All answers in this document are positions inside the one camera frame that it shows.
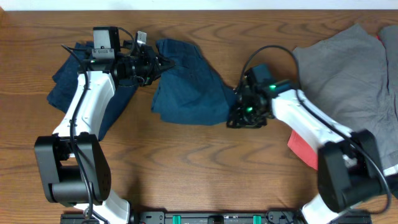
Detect dark blue shorts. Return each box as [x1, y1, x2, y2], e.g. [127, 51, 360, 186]
[151, 39, 236, 126]

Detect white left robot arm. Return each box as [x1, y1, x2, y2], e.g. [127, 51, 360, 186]
[34, 45, 175, 223]

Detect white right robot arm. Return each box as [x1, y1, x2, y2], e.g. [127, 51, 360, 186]
[227, 80, 391, 223]

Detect red cloth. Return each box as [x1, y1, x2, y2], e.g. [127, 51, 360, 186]
[287, 131, 318, 170]

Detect folded dark blue garment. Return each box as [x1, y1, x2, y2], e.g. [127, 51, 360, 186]
[47, 42, 139, 141]

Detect grey shorts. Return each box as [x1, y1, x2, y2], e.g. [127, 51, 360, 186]
[294, 24, 397, 175]

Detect grey garment at edge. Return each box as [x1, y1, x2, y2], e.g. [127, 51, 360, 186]
[377, 24, 398, 94]

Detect black garment under pile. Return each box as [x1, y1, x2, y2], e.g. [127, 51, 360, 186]
[386, 174, 398, 198]

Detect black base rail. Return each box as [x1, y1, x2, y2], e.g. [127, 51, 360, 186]
[60, 209, 373, 224]

